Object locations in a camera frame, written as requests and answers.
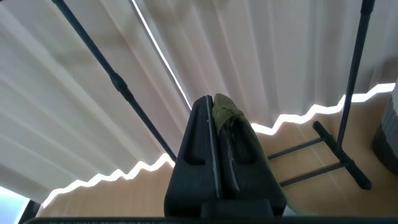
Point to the white laundry basket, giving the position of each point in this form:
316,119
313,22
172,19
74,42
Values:
388,149

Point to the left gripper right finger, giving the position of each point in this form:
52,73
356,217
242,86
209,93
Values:
252,183

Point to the black clothes rack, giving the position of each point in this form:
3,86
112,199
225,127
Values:
118,84

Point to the window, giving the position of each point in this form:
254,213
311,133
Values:
12,205

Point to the green printed shirt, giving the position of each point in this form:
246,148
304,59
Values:
224,109

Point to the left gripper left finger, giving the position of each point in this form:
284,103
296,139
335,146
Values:
192,180

